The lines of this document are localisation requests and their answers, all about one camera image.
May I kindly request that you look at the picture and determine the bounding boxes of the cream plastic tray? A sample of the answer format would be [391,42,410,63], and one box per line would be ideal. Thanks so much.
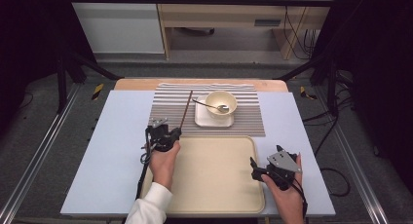
[139,135,266,215]

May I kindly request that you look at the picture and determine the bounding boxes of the beige wooden cabinet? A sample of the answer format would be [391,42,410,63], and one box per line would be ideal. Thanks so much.
[154,0,337,60]

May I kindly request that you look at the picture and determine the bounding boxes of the dark label on cabinet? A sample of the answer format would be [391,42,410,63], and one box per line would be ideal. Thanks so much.
[253,19,282,27]

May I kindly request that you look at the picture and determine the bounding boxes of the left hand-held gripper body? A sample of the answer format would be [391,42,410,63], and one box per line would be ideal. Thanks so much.
[144,117,178,153]

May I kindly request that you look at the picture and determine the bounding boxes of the black metal stand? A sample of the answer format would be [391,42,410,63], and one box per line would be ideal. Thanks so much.
[276,52,342,118]
[55,48,123,115]

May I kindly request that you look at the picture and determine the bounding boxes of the grey rounded object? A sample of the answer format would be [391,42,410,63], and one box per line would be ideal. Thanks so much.
[176,27,216,37]

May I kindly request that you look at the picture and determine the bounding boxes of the person's left hand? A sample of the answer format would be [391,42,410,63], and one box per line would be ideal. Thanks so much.
[149,140,182,191]

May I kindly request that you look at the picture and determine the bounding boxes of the brown wooden chopstick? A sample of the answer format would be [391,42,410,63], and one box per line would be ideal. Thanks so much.
[179,90,194,131]

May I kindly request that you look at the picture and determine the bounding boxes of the left hand-held gripper cable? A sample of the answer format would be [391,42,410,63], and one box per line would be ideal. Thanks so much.
[135,128,154,199]

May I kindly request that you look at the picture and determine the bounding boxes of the yellow black tape marker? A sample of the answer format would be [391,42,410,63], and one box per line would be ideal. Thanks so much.
[299,86,318,100]
[92,83,105,101]

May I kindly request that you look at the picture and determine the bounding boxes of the striped woven placemat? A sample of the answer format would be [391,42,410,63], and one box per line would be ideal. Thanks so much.
[148,83,266,138]

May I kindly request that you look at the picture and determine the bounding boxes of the looped black floor cable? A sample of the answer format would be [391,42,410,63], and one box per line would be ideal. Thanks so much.
[319,168,352,198]

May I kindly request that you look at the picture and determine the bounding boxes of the cream ceramic bowl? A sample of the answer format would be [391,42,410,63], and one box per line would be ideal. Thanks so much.
[205,90,239,119]

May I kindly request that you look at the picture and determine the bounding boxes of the person's right hand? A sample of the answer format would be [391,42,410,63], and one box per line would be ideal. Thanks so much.
[261,152,307,216]

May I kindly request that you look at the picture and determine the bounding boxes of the white rectangular plate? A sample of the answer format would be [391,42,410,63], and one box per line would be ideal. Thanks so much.
[194,94,235,129]

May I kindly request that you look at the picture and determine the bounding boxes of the black horizontal frame bar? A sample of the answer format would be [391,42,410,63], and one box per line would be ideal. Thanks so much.
[66,0,335,8]

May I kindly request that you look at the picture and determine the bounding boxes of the hand-held gripper cable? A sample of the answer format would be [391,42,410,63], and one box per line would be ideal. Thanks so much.
[135,128,154,199]
[290,179,309,218]

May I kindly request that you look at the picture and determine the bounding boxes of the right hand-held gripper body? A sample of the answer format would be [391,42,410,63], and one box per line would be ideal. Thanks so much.
[259,145,303,191]

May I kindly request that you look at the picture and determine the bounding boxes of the aluminium floor rail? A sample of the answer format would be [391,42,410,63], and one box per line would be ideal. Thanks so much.
[0,84,82,224]
[330,120,391,224]

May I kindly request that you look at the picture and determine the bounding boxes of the black power cable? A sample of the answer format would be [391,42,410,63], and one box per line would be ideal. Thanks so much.
[283,5,318,60]

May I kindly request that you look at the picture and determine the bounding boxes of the right hand-held gripper cable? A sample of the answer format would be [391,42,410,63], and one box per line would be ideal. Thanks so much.
[290,179,309,218]

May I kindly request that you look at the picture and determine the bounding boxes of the metal spoon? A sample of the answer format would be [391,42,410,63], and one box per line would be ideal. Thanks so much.
[192,98,231,114]

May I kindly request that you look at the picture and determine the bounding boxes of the black curtain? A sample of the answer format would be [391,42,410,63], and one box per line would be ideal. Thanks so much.
[0,0,95,98]
[315,0,413,193]

